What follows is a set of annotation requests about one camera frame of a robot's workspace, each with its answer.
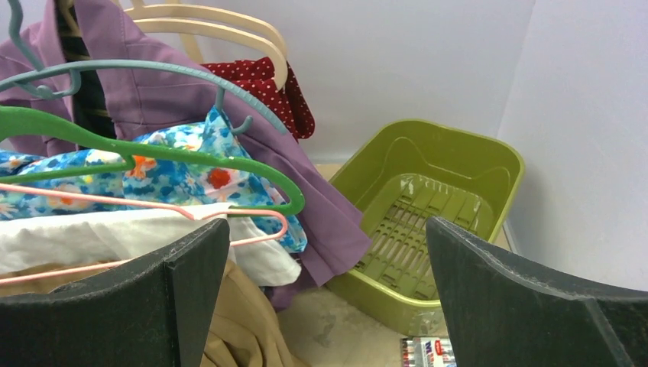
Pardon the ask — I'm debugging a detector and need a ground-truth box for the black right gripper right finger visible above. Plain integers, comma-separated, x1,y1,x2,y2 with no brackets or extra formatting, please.
426,217,647,366

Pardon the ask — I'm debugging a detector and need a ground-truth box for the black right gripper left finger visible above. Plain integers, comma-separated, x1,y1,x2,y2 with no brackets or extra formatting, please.
1,219,230,366

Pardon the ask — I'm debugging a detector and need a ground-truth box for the tan pleated skirt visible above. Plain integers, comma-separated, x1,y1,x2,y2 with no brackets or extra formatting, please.
1,262,300,366

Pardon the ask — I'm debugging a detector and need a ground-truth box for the pink wire hanger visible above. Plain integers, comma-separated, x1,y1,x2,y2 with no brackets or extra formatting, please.
1,184,288,286

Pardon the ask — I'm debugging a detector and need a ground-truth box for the green plastic hanger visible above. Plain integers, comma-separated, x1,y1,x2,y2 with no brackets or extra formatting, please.
1,106,305,216

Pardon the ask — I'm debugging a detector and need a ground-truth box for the grey-blue plastic hanger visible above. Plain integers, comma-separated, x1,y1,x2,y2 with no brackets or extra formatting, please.
1,1,288,134

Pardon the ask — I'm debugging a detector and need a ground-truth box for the front wooden hanger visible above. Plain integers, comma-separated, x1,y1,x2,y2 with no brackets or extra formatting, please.
134,18,288,90

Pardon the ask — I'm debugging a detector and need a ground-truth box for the wooden hanger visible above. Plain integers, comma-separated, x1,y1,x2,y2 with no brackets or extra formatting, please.
125,1,288,57
134,18,288,90

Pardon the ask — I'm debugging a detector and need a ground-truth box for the rear wooden hanger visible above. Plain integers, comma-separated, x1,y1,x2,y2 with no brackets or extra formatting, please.
125,1,288,57

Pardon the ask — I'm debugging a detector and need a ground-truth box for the marker pen box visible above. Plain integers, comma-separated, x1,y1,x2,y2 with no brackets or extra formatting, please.
400,336,457,367

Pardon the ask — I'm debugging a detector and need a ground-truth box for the white garment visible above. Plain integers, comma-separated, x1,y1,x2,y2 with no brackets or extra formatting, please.
1,203,302,287

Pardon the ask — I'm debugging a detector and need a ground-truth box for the blue floral garment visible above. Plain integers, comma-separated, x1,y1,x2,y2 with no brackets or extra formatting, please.
0,107,308,255

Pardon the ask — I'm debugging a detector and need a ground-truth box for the green plastic basket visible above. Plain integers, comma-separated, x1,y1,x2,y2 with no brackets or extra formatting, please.
327,119,525,336

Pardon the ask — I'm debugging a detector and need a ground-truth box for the purple garment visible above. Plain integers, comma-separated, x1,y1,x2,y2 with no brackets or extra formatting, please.
1,1,371,310

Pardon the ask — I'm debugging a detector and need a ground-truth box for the red polka dot garment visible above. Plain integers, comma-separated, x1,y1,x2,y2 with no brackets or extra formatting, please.
202,57,315,140

